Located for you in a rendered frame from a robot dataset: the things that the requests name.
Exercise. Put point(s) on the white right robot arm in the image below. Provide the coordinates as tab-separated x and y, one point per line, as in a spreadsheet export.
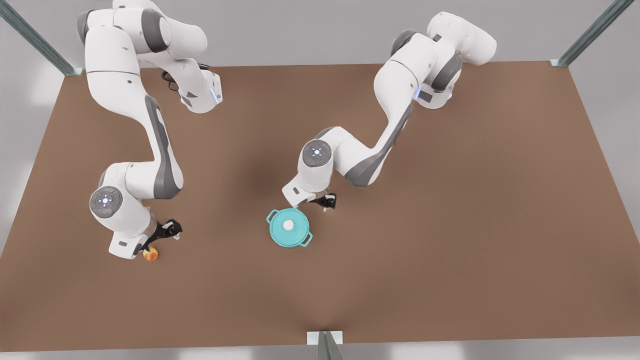
115	75

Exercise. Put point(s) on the silver frame post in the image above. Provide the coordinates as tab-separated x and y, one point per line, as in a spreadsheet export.
35	37
592	32
325	345

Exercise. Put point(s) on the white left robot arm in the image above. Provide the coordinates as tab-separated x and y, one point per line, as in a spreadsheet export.
400	85

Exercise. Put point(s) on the teal lid with white knob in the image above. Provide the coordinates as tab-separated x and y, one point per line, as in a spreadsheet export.
289	227

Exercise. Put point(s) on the yellow-orange potato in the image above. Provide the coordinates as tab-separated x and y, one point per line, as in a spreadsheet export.
150	255

